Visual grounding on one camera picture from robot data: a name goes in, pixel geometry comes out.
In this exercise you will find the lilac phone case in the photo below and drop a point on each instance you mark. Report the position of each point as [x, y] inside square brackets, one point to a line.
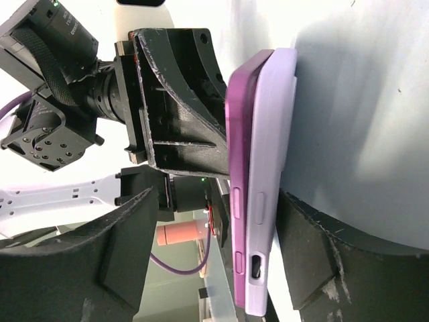
[272, 117]

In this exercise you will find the purple-edged black phone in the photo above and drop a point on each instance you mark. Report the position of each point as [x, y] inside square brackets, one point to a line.
[239, 117]

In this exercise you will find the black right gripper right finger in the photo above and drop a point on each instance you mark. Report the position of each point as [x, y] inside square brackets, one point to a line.
[336, 272]

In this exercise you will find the orange cylinder on floor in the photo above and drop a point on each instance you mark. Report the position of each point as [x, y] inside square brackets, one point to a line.
[176, 233]

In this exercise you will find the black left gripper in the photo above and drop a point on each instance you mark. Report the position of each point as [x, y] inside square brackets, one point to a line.
[181, 98]

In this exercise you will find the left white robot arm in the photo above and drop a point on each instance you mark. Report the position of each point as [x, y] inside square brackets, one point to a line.
[46, 49]

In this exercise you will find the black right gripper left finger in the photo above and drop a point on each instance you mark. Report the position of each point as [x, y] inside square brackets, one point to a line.
[93, 273]

